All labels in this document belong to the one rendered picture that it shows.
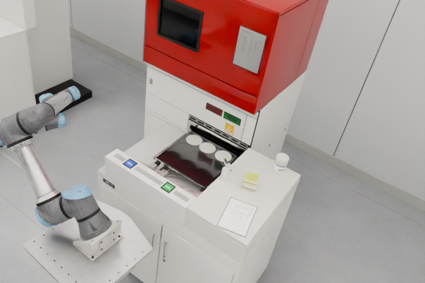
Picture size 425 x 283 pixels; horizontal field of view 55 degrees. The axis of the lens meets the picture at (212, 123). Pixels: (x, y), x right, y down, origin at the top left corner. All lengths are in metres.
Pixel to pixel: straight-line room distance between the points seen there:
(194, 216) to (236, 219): 0.21
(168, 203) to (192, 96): 0.74
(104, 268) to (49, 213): 0.35
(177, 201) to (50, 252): 0.62
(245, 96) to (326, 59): 1.57
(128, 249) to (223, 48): 1.12
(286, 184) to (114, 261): 0.98
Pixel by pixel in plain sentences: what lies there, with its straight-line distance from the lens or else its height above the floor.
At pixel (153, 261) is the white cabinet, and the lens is 2.56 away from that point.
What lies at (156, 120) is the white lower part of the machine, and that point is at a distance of 2.84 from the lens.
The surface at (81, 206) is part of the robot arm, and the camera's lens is 1.95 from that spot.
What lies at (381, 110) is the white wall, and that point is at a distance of 3.72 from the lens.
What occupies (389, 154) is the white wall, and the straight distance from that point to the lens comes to 3.90.
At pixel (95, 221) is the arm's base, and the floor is 0.98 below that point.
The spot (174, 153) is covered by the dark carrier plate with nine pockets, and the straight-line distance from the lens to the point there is 2.42.
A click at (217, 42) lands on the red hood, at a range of 2.22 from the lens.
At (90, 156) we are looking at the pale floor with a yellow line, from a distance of 3.73.
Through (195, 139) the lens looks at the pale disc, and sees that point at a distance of 2.53.
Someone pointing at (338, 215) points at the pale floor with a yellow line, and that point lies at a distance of 3.66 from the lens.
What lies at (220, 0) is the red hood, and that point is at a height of 1.77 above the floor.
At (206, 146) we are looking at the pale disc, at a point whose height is 0.90.
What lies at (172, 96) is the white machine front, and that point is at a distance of 2.63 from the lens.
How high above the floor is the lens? 2.49
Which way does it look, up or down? 36 degrees down
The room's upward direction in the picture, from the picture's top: 10 degrees clockwise
